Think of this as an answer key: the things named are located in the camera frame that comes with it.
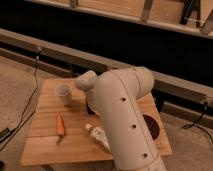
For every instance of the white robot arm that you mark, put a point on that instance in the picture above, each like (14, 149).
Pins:
(113, 95)

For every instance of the black sponge block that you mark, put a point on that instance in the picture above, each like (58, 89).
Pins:
(89, 109)

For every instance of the white paper cup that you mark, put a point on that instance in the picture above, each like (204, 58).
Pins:
(63, 91)

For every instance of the white plastic bottle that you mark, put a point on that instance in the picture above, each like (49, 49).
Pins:
(98, 134)

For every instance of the orange carrot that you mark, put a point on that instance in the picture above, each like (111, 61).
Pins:
(60, 125)

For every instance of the dark red round plate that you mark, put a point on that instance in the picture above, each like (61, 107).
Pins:
(152, 126)

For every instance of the grey metal rail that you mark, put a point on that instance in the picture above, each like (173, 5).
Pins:
(165, 83)

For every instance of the wooden shelf frame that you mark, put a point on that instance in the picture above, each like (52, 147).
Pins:
(163, 13)

